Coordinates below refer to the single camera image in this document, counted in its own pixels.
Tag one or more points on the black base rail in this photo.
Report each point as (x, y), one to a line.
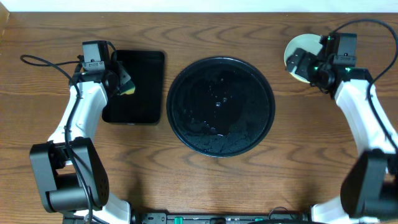
(164, 218)

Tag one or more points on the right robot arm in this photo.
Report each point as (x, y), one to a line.
(365, 197)

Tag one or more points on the black rectangular tray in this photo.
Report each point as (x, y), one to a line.
(144, 106)

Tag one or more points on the green yellow sponge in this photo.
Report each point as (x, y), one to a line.
(127, 89)

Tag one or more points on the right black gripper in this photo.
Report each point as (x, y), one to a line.
(306, 58)

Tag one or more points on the round black tray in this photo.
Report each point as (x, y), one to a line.
(220, 106)

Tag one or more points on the yellow plate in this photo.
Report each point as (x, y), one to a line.
(299, 78)

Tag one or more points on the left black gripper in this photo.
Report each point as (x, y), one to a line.
(123, 79)

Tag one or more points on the light blue plate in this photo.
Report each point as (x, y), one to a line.
(308, 42)

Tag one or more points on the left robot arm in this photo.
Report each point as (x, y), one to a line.
(69, 174)

